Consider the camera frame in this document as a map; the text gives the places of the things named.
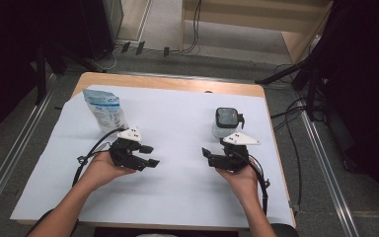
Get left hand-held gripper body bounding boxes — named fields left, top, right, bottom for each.
left=109, top=127, right=149, bottom=172

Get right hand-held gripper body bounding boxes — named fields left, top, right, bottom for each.
left=218, top=131, right=262, bottom=173

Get glass jar with black lid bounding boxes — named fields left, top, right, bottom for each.
left=212, top=107, right=246, bottom=139

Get blue and white pouch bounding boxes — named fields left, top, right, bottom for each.
left=82, top=88, right=128, bottom=133

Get person's right hand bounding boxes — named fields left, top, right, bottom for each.
left=215, top=158, right=261, bottom=206

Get person's left hand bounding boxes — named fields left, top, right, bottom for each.
left=78, top=150, right=138, bottom=194

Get white table sheet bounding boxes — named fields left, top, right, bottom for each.
left=10, top=84, right=294, bottom=229

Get black tripod stand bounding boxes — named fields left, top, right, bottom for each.
left=255, top=48, right=330, bottom=122

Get black upright stand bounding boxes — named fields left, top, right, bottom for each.
left=34, top=42, right=67, bottom=106

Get grey metal cabinet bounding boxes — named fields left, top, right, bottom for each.
left=102, top=0, right=124, bottom=43

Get light wooden shelf unit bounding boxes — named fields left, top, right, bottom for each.
left=179, top=0, right=335, bottom=65

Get dark curtain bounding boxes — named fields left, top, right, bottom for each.
left=309, top=0, right=379, bottom=221
left=0, top=0, right=113, bottom=146

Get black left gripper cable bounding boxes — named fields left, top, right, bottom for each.
left=72, top=127, right=126, bottom=187

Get black floor cables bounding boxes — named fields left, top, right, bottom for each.
left=269, top=63, right=307, bottom=211

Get metal floor rail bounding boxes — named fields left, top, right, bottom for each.
left=112, top=70, right=297, bottom=89
left=0, top=73, right=58, bottom=228
left=297, top=95, right=359, bottom=237

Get white floor cable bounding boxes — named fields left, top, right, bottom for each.
left=90, top=44, right=118, bottom=72

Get black hanging cable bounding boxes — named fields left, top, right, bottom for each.
left=179, top=0, right=202, bottom=55

